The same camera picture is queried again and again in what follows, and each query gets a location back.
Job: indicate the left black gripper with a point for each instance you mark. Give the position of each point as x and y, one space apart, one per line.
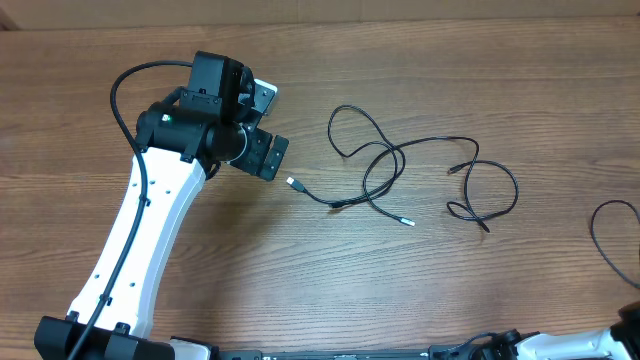
253 161

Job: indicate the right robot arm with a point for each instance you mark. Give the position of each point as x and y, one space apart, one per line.
617 342

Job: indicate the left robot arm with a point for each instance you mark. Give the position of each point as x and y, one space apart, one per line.
179 143

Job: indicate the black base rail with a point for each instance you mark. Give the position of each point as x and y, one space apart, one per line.
345 354

